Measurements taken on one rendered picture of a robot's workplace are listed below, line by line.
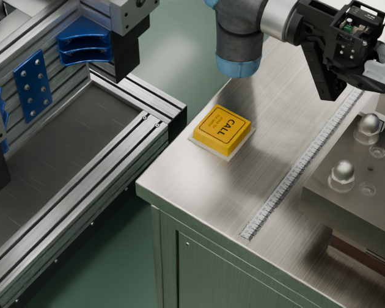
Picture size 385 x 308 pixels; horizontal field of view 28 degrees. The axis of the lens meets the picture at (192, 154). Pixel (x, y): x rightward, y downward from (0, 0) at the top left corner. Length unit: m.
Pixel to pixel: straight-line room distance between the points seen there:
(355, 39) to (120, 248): 1.28
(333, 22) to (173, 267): 0.53
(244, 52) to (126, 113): 1.03
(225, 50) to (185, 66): 1.39
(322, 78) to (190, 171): 0.26
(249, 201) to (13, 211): 0.98
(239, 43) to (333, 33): 0.18
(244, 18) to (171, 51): 1.52
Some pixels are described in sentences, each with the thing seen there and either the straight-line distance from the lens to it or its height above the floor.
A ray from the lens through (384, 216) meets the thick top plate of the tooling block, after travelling 1.06.
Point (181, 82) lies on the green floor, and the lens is 2.57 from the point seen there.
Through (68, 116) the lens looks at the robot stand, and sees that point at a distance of 2.23.
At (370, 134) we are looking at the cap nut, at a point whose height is 1.05.
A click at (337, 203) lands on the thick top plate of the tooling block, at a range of 1.06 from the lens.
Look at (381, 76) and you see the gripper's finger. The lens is 1.12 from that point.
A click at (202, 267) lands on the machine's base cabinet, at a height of 0.76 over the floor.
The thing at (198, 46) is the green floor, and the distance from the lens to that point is 2.70.
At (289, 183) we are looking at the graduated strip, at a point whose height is 0.90.
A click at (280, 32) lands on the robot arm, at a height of 1.11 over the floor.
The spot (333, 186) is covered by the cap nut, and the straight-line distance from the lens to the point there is 1.06.
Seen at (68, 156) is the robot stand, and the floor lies 0.21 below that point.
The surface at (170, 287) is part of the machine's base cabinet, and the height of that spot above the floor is 0.61.
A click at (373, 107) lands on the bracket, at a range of 1.34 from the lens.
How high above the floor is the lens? 1.89
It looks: 53 degrees down
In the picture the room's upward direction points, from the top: 1 degrees clockwise
